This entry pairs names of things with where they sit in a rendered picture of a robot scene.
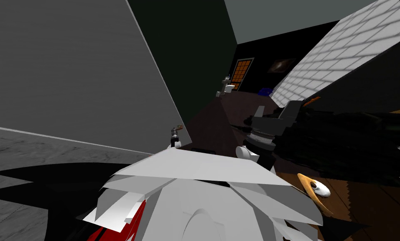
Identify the brown wooden door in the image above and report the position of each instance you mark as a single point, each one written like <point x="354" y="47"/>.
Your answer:
<point x="373" y="209"/>

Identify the door with orange panes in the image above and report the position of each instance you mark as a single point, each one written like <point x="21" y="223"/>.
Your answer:
<point x="241" y="74"/>

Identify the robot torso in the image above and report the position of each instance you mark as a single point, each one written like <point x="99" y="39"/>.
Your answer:
<point x="199" y="187"/>

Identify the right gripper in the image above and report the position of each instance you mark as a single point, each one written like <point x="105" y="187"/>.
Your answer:
<point x="270" y="125"/>

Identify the blue bin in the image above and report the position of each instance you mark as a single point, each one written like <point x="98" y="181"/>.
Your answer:
<point x="265" y="91"/>

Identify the orange bar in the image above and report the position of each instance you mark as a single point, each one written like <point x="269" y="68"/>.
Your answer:
<point x="311" y="101"/>

